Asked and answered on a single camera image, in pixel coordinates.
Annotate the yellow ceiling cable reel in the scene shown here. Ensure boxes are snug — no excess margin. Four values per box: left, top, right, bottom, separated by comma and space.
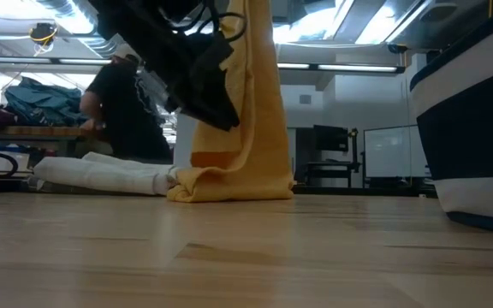
27, 23, 58, 47

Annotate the white checked towel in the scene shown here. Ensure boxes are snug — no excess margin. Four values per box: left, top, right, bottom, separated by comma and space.
32, 151, 180, 197

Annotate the wooden work table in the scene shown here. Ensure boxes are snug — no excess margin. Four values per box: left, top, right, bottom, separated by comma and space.
0, 124, 102, 157

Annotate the black monitor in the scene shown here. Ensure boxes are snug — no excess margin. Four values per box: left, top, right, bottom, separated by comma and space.
313, 124, 350, 152

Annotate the person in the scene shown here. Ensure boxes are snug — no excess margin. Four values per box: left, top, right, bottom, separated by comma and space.
79, 44, 174, 164

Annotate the teal bag pile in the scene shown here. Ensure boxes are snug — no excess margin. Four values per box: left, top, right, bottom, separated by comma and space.
4, 76, 90, 127

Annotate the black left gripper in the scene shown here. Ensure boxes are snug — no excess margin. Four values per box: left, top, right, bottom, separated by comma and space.
160, 33, 241, 132

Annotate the bright ceiling light panel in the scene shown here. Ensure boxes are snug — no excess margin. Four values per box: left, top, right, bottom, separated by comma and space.
271, 0, 427, 46

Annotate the black monitor desk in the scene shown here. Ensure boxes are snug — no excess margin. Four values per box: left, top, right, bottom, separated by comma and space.
305, 127, 364, 188

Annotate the mustard orange towel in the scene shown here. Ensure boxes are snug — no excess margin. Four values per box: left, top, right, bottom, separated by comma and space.
167, 0, 295, 204

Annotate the navy fabric storage bin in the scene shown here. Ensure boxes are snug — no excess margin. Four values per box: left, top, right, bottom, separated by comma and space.
408, 0, 493, 236

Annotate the white wall board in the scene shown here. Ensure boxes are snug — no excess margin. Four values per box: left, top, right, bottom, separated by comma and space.
364, 125, 430, 179

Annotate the long ceiling light bar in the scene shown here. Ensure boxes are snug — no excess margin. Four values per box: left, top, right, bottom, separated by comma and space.
0, 54, 401, 74

